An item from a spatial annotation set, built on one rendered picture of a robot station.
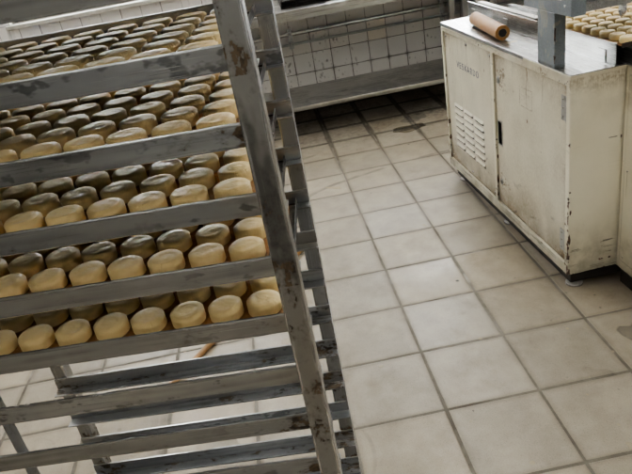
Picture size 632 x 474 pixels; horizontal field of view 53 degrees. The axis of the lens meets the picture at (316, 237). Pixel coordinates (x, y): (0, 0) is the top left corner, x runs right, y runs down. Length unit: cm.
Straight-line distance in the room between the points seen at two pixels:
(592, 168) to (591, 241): 29
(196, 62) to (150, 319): 39
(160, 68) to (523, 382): 171
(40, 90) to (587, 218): 203
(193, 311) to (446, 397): 134
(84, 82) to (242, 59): 19
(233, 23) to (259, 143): 13
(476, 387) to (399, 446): 34
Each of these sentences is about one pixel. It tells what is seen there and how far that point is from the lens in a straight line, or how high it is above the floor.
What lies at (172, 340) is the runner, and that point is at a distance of 91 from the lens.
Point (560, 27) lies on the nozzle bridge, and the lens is 232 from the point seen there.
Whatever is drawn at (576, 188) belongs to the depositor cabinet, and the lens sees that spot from 241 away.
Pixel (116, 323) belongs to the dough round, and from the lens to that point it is 97.
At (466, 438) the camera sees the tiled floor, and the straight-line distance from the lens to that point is 203.
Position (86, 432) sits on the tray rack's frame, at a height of 45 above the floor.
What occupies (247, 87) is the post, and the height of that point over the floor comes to 129.
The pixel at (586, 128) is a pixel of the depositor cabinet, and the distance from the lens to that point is 234.
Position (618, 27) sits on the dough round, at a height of 92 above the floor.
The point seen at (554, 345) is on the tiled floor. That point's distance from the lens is 236.
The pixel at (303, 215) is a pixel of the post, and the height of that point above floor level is 92.
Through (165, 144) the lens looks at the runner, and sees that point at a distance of 78.
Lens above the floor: 145
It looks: 27 degrees down
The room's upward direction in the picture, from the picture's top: 11 degrees counter-clockwise
